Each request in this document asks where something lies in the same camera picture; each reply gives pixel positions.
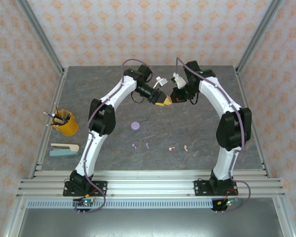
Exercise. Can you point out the aluminium mounting rail beam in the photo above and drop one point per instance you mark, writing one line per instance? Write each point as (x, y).
(150, 185)

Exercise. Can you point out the aluminium left side rail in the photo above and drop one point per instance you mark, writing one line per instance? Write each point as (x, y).
(39, 154)

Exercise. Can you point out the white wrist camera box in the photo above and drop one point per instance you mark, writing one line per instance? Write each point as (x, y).
(179, 80)
(160, 82)

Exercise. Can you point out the purple earbud charging case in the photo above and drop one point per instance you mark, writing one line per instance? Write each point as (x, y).
(135, 126)

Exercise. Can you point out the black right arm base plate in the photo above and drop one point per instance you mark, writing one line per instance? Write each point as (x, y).
(201, 188)

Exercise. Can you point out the teal beige stapler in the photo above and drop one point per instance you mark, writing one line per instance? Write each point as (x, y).
(62, 151)

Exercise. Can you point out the yellow pen cup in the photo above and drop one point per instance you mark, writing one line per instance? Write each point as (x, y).
(69, 128)

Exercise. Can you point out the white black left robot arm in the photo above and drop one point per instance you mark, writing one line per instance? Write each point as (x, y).
(98, 121)

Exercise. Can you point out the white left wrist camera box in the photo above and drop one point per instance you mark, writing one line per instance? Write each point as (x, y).
(160, 82)

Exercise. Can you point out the aluminium right side rail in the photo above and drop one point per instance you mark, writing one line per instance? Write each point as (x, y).
(246, 98)

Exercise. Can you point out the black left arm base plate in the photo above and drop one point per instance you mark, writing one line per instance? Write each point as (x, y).
(99, 188)

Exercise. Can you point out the aluminium left corner post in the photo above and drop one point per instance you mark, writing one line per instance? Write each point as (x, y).
(41, 34)

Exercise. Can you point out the black pen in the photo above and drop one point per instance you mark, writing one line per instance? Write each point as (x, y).
(49, 114)

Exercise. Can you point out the aluminium frame leg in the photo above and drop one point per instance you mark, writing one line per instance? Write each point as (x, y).
(283, 217)
(13, 217)

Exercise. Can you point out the aluminium corner post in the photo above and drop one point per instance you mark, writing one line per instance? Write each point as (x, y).
(258, 34)
(41, 34)

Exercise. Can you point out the aluminium right frame leg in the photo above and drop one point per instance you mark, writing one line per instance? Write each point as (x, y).
(283, 217)

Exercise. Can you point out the orange black pencil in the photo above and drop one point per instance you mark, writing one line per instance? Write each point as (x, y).
(57, 109)

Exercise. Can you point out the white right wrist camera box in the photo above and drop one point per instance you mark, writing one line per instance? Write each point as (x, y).
(179, 80)

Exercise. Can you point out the dark green marker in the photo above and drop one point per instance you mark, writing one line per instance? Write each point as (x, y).
(67, 116)

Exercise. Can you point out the aluminium right corner post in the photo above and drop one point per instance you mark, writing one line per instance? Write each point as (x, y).
(258, 34)

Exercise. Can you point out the grey metal sheet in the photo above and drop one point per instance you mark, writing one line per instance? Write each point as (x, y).
(148, 224)

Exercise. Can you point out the aluminium left frame leg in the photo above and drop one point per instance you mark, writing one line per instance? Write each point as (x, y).
(13, 217)

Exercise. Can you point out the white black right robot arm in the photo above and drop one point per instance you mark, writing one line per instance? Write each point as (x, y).
(234, 128)

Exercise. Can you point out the aluminium rail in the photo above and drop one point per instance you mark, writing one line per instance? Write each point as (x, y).
(246, 98)
(39, 154)

